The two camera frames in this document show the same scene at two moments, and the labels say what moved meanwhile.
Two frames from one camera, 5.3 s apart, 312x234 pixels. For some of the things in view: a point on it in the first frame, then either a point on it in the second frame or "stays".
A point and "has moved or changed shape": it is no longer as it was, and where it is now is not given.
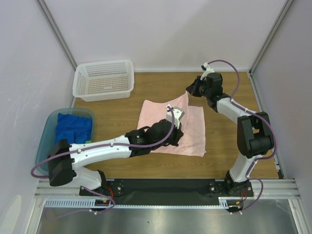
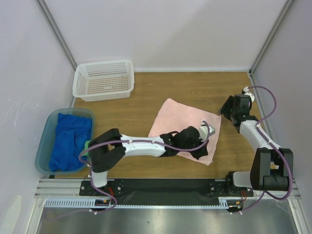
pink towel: (193, 142) has moved or changed shape
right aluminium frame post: (288, 3) stays
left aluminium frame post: (43, 7) stays
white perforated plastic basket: (104, 80) stays
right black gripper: (195, 86) -> (229, 107)
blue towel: (75, 129) stays
